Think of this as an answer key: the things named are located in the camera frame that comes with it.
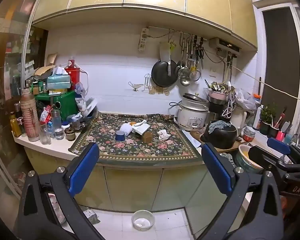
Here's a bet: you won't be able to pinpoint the steel cleaver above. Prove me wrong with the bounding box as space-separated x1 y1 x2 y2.
159 42 172 77

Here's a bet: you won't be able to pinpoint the glass door cabinet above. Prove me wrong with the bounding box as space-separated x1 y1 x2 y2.
0 0 48 202

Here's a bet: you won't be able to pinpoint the blue-grey cloth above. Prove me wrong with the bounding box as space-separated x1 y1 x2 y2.
208 120 232 134

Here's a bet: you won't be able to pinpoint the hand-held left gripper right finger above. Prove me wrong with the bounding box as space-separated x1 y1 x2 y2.
195 142 287 240

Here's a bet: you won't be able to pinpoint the blue cup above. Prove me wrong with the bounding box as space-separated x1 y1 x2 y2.
115 130 127 142

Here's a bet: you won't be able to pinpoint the floral table mat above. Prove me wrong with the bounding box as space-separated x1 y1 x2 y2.
69 111 203 165

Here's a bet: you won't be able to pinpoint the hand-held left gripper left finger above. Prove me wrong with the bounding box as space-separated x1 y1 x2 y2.
14 142 105 240

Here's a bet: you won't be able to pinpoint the black kitchen scissors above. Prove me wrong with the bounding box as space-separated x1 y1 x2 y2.
196 36 205 69

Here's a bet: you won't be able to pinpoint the window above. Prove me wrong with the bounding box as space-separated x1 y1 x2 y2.
261 4 300 133

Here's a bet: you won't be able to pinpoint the steel slotted spoon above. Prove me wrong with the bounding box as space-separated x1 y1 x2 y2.
177 39 191 78

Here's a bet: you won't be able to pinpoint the white plastic container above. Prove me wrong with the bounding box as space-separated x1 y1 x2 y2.
76 96 98 117

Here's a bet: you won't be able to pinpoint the white bottle orange label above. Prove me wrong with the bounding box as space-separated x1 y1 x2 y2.
252 105 263 129

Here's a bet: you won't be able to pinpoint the green metal box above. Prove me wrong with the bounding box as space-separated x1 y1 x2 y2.
35 91 78 122

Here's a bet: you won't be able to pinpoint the white rice cooker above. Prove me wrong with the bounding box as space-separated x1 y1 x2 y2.
174 92 210 132

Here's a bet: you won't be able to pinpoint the clear water bottle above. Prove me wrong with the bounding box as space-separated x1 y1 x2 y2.
51 107 65 141

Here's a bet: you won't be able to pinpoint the black pot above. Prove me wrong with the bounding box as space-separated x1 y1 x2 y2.
200 121 239 150

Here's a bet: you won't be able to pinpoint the red snack packet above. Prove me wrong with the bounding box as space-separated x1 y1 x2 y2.
40 105 52 122

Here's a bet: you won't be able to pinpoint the white cardboard box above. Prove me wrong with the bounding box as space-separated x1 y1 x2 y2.
132 120 151 136

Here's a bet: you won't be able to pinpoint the potted green plant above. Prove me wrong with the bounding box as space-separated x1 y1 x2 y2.
259 104 278 136

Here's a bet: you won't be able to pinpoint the yellow upper cabinet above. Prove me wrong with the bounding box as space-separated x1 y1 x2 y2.
31 0 259 51

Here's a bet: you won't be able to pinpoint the black frying pan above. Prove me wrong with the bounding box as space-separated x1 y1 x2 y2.
151 60 178 87

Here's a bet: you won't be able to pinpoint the white jug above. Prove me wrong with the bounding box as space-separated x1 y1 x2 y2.
231 104 248 137

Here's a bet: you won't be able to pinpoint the white bowl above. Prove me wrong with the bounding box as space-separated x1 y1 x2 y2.
131 210 155 231

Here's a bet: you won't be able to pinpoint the beige cord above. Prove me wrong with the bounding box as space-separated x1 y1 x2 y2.
231 66 300 103

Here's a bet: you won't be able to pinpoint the green bowl yellow inside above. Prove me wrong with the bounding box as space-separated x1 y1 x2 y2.
236 144 264 173

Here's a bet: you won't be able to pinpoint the white tissue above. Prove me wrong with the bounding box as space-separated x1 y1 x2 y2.
157 129 171 141

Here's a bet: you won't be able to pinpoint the pink utensil bowl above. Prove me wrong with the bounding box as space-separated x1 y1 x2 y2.
208 90 228 101

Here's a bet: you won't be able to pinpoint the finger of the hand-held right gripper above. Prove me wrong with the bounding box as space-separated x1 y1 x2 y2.
267 137 300 160
249 146 289 173

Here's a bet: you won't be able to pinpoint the dark glass jar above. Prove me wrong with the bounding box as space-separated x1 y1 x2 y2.
64 127 76 141

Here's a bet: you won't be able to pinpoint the white power strip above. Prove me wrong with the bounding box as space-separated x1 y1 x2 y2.
138 28 150 52

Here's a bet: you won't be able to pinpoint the grey packet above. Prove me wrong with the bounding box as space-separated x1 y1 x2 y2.
83 208 101 225

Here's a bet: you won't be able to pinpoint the red canister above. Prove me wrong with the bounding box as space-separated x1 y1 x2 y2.
64 60 80 86

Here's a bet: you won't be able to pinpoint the clear drinking glass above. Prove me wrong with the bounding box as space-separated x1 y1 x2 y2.
39 124 52 145

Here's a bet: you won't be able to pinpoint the yellow oil bottle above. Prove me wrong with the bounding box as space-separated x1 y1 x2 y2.
10 112 22 138

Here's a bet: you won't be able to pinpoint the teal tissue box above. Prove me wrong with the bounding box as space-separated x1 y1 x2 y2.
46 74 72 91

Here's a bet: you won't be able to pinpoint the crumpled plastic bag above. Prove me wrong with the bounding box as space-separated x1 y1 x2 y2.
235 89 257 111

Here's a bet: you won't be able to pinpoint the mesh strainer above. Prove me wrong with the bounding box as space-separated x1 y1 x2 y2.
190 52 201 82

